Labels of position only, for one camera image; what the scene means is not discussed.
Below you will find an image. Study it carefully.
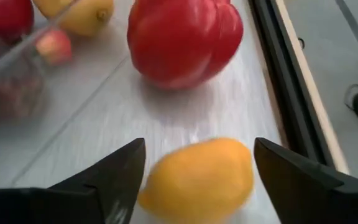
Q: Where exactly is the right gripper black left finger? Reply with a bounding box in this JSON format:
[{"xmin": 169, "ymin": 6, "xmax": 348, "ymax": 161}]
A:
[{"xmin": 0, "ymin": 138, "xmax": 147, "ymax": 224}]

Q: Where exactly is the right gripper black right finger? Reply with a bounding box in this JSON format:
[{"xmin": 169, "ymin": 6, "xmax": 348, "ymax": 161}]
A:
[{"xmin": 253, "ymin": 136, "xmax": 358, "ymax": 224}]

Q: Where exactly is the orange-yellow lemon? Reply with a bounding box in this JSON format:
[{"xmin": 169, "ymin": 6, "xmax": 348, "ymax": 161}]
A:
[{"xmin": 137, "ymin": 136, "xmax": 255, "ymax": 224}]

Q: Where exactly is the red bell pepper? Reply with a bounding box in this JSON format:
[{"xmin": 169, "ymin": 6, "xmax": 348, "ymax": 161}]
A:
[{"xmin": 126, "ymin": 0, "xmax": 244, "ymax": 91}]

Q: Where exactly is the clear plastic basket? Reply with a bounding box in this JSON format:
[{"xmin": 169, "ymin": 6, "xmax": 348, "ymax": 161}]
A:
[{"xmin": 0, "ymin": 0, "xmax": 130, "ymax": 187}]

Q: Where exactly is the small pink-red apple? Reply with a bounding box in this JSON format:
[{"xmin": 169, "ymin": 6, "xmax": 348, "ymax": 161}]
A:
[{"xmin": 35, "ymin": 28, "xmax": 73, "ymax": 65}]

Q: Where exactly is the yellow lemon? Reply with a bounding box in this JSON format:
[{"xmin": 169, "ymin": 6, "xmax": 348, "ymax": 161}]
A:
[{"xmin": 31, "ymin": 0, "xmax": 115, "ymax": 37}]

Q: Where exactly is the red apple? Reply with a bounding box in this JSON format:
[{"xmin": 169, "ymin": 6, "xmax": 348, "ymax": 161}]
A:
[{"xmin": 0, "ymin": 0, "xmax": 35, "ymax": 44}]

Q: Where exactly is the black table edge rail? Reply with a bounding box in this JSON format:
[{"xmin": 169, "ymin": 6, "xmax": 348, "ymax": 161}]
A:
[{"xmin": 247, "ymin": 0, "xmax": 351, "ymax": 175}]

